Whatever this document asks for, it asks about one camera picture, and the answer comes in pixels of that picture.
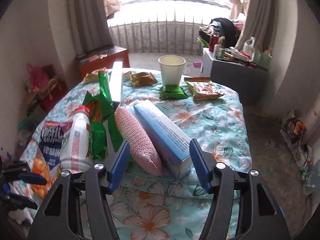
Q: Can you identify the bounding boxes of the pink blue snack bag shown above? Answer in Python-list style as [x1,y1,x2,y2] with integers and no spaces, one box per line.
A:
[31,121,72,200]

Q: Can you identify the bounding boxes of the white AD milk bottle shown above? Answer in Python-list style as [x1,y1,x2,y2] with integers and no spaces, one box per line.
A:
[60,105,92,173]

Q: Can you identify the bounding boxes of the pink mesh sponge roll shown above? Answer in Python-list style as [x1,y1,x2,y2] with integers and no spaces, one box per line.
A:
[115,106,163,177]

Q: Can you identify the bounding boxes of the blue white carton box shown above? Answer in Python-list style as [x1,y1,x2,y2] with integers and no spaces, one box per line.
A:
[134,100,192,180]

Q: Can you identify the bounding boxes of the green snack bag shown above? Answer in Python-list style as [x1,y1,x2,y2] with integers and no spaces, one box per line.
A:
[82,72,123,160]

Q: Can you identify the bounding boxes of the white power strip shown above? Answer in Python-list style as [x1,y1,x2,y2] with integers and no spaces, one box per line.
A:
[280,112,315,178]

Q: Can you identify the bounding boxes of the grey side cabinet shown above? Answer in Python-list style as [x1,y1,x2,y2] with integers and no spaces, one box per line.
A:
[201,48,269,106]

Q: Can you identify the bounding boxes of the orange snack wrapper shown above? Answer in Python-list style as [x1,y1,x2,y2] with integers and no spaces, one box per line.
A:
[184,77,223,101]

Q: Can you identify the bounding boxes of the red wooden nightstand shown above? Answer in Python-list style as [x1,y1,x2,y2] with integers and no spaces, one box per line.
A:
[76,46,130,78]

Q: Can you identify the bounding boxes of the small green snack packet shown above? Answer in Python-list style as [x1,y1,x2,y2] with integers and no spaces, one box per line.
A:
[159,85,189,100]

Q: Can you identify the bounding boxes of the green plastic basket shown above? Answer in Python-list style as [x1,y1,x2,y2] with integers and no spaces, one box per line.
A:
[252,49,272,70]

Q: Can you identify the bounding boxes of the gold snack wrapper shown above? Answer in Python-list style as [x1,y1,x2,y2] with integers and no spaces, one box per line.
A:
[130,72,158,87]

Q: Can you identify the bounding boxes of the white paper cup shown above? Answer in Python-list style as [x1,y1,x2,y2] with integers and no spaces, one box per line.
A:
[158,55,186,86]

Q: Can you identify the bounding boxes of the red thermos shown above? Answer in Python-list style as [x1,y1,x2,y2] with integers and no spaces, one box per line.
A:
[209,35,219,52]

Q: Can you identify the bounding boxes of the black bag on cabinet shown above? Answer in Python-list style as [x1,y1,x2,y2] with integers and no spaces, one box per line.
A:
[210,18,239,48]

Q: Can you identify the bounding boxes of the beige curtain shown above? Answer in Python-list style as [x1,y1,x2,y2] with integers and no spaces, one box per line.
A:
[235,0,277,50]

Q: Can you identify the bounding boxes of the balcony railing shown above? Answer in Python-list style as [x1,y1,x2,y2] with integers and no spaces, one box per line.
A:
[107,0,231,55]

